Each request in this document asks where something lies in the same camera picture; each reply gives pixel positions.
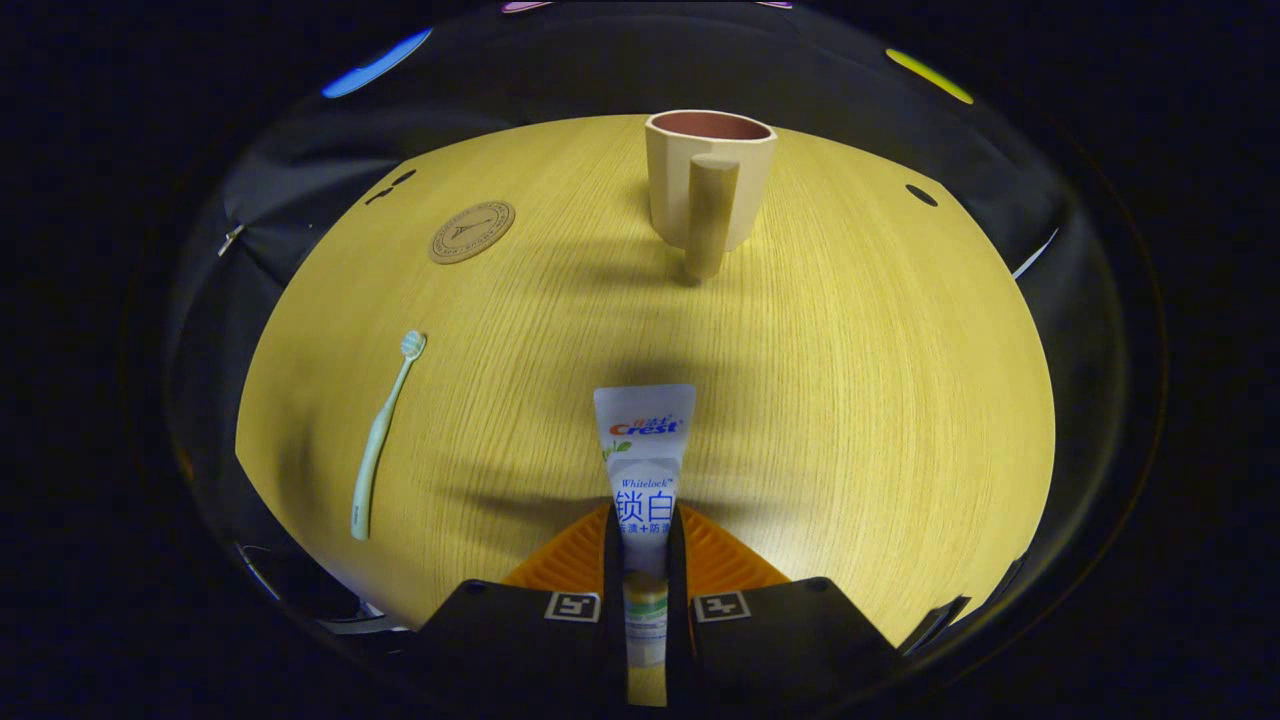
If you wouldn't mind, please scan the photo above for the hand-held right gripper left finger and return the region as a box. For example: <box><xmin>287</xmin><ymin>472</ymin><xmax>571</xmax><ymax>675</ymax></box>
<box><xmin>415</xmin><ymin>503</ymin><xmax>629</xmax><ymax>713</ymax></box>

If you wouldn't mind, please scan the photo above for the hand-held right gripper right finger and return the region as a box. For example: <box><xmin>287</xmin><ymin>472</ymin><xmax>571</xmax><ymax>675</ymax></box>
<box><xmin>665</xmin><ymin>503</ymin><xmax>901</xmax><ymax>713</ymax></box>

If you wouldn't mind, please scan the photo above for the white toothpaste tube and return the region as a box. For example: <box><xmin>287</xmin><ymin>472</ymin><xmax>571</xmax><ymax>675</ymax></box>
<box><xmin>593</xmin><ymin>384</ymin><xmax>698</xmax><ymax>669</ymax></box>

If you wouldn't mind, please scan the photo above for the pale green toothbrush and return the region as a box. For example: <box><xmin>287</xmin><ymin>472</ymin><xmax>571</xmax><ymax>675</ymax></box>
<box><xmin>350</xmin><ymin>330</ymin><xmax>428</xmax><ymax>542</ymax></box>

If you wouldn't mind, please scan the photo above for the round brown coaster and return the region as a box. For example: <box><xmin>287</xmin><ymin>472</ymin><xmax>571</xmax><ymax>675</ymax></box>
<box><xmin>429</xmin><ymin>200</ymin><xmax>517</xmax><ymax>266</ymax></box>

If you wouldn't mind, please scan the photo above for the beige cup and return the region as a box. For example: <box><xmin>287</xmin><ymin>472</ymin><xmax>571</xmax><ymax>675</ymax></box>
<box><xmin>644</xmin><ymin>109</ymin><xmax>779</xmax><ymax>284</ymax></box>

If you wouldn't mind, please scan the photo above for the black backdrop cloth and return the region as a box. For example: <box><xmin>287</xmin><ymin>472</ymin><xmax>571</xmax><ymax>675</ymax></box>
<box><xmin>165</xmin><ymin>0</ymin><xmax>1116</xmax><ymax>331</ymax></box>

